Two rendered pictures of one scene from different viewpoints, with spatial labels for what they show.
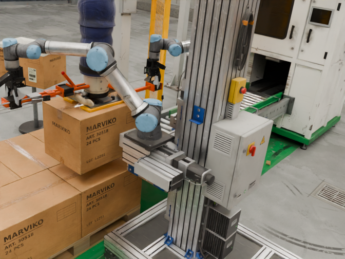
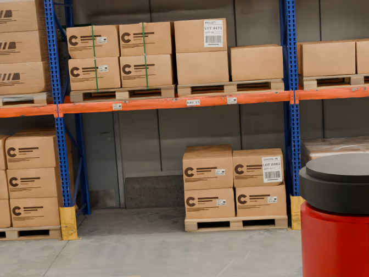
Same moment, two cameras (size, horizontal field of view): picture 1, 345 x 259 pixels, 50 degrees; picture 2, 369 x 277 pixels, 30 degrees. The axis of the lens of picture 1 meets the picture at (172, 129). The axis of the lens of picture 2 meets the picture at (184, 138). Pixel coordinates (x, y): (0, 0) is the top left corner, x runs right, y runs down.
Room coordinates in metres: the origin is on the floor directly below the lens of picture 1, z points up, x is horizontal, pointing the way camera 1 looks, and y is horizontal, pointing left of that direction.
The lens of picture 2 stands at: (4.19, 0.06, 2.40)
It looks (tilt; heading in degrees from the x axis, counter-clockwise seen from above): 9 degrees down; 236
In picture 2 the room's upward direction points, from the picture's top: 4 degrees counter-clockwise
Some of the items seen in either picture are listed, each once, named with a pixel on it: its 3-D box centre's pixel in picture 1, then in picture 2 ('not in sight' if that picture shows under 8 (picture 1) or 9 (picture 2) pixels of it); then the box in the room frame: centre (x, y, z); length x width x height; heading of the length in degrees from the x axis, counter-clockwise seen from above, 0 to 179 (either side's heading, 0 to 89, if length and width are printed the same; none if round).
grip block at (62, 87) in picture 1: (64, 90); not in sight; (2.22, 0.71, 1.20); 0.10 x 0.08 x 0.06; 52
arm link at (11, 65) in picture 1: (11, 63); not in sight; (1.96, 0.92, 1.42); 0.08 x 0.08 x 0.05
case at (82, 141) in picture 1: (95, 125); not in sight; (2.43, 0.56, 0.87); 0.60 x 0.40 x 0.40; 144
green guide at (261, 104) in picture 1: (252, 111); not in sight; (3.77, -0.84, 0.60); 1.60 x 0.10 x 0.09; 142
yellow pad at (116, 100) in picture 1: (104, 101); not in sight; (2.36, 0.48, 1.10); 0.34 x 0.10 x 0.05; 142
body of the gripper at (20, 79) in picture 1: (14, 77); not in sight; (1.96, 0.91, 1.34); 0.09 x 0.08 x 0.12; 142
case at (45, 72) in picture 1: (32, 61); not in sight; (3.97, 1.62, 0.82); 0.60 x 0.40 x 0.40; 73
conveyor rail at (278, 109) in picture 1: (238, 130); not in sight; (3.45, -0.67, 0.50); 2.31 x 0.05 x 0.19; 142
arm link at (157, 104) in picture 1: (151, 110); not in sight; (2.03, 0.14, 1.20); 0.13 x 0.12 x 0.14; 176
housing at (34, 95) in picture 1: (34, 97); not in sight; (2.05, 0.84, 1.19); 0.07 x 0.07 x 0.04; 52
